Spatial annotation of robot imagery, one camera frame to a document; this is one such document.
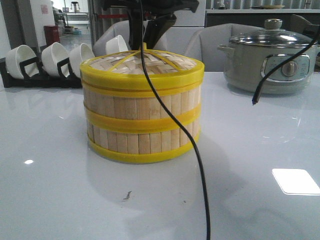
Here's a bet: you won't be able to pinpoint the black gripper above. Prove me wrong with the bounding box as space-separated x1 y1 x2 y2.
102 0 200 50

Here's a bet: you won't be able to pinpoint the woven bamboo steamer lid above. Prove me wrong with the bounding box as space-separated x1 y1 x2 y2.
80 49 205 92

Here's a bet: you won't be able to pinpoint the bamboo steamer tray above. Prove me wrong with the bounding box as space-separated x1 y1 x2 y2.
83 84 201 133
86 118 193 164

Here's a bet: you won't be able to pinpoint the left grey chair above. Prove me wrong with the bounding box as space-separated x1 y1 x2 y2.
92 20 169 57

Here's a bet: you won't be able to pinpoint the grey chair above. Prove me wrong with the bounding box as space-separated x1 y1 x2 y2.
92 20 169 57
183 23 260 72

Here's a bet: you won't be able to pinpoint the red barrier belt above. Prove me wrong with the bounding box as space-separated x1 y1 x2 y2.
96 13 153 20

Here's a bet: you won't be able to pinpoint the white bowl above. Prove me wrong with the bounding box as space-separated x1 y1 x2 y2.
105 35 130 55
41 42 69 77
69 43 95 78
5 44 36 80

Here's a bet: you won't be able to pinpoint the white cabinet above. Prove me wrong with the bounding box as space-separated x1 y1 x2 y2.
165 0 206 55

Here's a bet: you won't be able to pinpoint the right grey chair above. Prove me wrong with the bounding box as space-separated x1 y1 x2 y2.
183 23 260 72

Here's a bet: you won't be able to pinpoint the black dish rack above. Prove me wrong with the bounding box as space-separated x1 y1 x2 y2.
0 55 82 89

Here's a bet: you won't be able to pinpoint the red bin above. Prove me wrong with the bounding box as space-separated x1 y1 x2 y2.
43 25 60 46

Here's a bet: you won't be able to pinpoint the green electric cooking pot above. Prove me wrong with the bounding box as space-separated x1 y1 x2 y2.
217 43 320 95

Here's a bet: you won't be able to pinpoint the glass pot lid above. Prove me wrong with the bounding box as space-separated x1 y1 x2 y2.
229 18 312 48

